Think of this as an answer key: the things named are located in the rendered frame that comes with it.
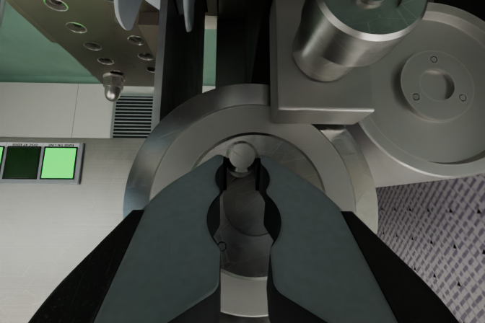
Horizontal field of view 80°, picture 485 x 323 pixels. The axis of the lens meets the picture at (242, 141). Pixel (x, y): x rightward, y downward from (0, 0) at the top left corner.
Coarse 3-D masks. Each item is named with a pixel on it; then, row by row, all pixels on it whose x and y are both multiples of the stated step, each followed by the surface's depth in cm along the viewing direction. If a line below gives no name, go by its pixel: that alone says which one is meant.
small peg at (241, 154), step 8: (232, 144) 13; (240, 144) 13; (248, 144) 13; (232, 152) 13; (240, 152) 13; (248, 152) 13; (256, 152) 13; (232, 160) 12; (240, 160) 12; (248, 160) 12; (256, 160) 13; (232, 168) 12; (240, 168) 12; (248, 168) 12; (240, 176) 14
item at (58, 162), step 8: (48, 152) 49; (56, 152) 49; (64, 152) 49; (72, 152) 49; (48, 160) 48; (56, 160) 49; (64, 160) 49; (72, 160) 49; (48, 168) 48; (56, 168) 48; (64, 168) 48; (72, 168) 48; (48, 176) 48; (56, 176) 48; (64, 176) 48; (72, 176) 48
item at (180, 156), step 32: (192, 128) 17; (224, 128) 17; (256, 128) 17; (288, 128) 17; (160, 160) 16; (192, 160) 16; (320, 160) 17; (352, 192) 16; (224, 288) 15; (256, 288) 15
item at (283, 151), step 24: (216, 144) 16; (264, 144) 16; (288, 144) 16; (192, 168) 15; (288, 168) 15; (312, 168) 15; (240, 192) 15; (240, 216) 15; (216, 240) 14; (240, 240) 14; (264, 240) 14; (240, 264) 14; (264, 264) 14
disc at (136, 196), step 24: (216, 96) 18; (240, 96) 18; (264, 96) 18; (168, 120) 18; (192, 120) 18; (144, 144) 17; (168, 144) 17; (336, 144) 18; (144, 168) 17; (360, 168) 17; (144, 192) 17; (360, 192) 17; (360, 216) 17
